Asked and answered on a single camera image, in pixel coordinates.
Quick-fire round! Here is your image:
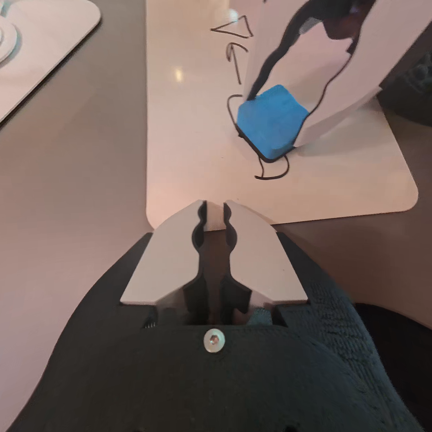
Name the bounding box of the blue whiteboard eraser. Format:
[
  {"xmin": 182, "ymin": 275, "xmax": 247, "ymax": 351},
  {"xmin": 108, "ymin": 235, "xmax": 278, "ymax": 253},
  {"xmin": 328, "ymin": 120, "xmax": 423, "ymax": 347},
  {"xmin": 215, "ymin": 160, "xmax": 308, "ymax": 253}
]
[{"xmin": 236, "ymin": 85, "xmax": 312, "ymax": 162}]

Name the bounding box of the white table sign stand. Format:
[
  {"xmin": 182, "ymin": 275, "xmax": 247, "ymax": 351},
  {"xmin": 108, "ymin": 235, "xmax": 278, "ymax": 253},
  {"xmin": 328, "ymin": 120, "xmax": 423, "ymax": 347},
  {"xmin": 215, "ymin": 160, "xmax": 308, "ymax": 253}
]
[{"xmin": 0, "ymin": 0, "xmax": 102, "ymax": 123}]

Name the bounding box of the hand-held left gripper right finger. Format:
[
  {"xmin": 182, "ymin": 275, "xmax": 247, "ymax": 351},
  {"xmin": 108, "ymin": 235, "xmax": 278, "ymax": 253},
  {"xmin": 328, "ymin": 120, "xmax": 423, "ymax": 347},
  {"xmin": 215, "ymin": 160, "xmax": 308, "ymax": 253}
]
[{"xmin": 218, "ymin": 199, "xmax": 308, "ymax": 320}]

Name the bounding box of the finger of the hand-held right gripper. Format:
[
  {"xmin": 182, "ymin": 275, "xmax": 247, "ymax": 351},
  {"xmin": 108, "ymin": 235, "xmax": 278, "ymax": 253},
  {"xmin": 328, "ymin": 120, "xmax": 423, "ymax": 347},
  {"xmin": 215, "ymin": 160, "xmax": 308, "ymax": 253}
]
[
  {"xmin": 296, "ymin": 0, "xmax": 432, "ymax": 152},
  {"xmin": 241, "ymin": 0, "xmax": 312, "ymax": 129}
]

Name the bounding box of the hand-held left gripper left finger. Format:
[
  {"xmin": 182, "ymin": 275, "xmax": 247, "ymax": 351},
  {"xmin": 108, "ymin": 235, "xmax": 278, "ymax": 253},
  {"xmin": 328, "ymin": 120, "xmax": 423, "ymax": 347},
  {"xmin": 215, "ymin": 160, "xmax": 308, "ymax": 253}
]
[{"xmin": 120, "ymin": 199, "xmax": 216, "ymax": 322}]

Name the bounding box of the black knobbly rounded object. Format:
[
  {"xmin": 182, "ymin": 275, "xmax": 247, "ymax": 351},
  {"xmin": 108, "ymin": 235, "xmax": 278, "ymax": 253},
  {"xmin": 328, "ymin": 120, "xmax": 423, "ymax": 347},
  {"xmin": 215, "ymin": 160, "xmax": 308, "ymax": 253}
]
[{"xmin": 377, "ymin": 51, "xmax": 432, "ymax": 127}]

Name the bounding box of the white whiteboard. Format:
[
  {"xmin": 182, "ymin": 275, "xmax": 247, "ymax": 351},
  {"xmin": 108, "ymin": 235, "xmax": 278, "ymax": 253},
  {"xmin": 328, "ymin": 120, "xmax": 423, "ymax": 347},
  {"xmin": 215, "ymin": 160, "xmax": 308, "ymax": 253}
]
[{"xmin": 145, "ymin": 0, "xmax": 419, "ymax": 231}]

